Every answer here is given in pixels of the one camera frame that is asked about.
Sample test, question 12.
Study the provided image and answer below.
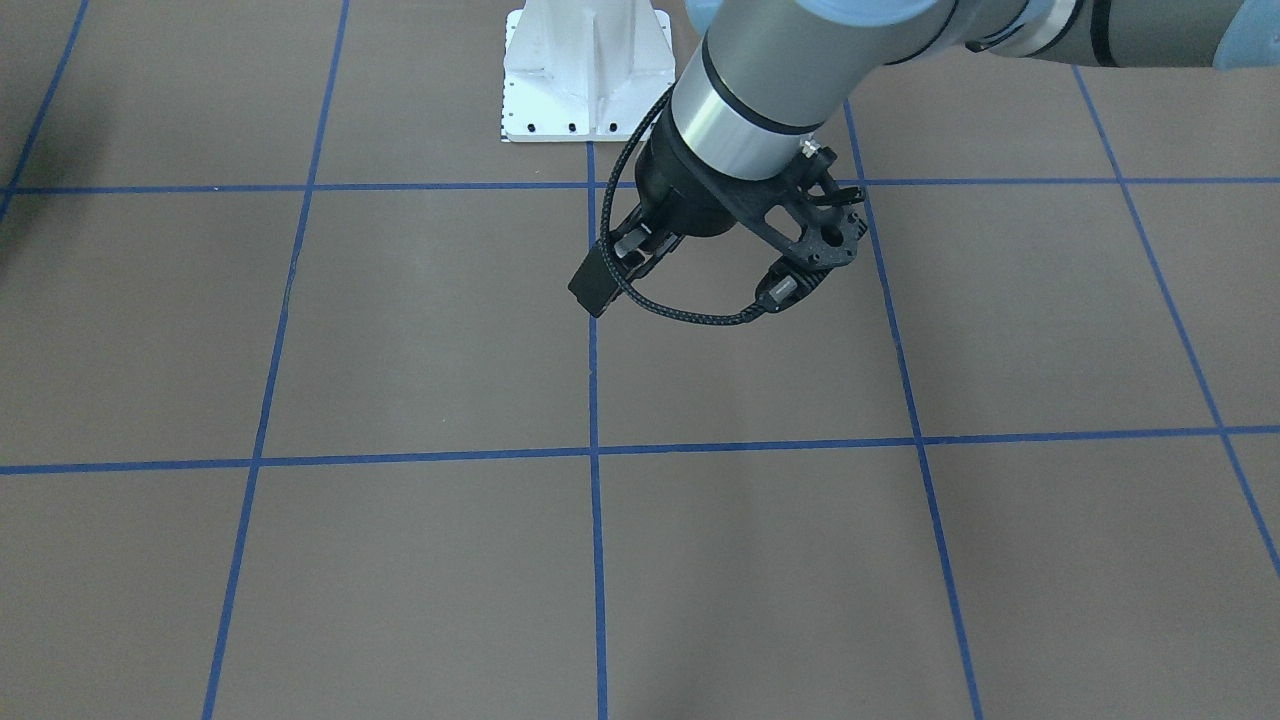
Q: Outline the white metal base plate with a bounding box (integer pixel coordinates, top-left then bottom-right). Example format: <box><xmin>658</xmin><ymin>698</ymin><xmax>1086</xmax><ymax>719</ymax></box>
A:
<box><xmin>500</xmin><ymin>1</ymin><xmax>676</xmax><ymax>143</ymax></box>

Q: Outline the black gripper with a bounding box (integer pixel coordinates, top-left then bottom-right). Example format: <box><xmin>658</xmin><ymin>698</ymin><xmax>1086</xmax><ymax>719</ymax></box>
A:
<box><xmin>567</xmin><ymin>120</ymin><xmax>740</xmax><ymax>319</ymax></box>

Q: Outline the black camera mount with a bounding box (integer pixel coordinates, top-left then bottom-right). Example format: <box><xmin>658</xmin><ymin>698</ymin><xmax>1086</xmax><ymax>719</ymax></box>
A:
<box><xmin>713</xmin><ymin>138</ymin><xmax>867</xmax><ymax>314</ymax></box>

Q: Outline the black braided cable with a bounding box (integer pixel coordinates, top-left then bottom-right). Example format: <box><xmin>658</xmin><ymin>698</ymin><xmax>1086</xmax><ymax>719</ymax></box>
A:
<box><xmin>595</xmin><ymin>85</ymin><xmax>801</xmax><ymax>327</ymax></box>

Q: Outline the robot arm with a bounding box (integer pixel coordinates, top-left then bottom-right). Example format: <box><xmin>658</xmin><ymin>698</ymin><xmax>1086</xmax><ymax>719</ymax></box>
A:
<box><xmin>568</xmin><ymin>1</ymin><xmax>1277</xmax><ymax>325</ymax></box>

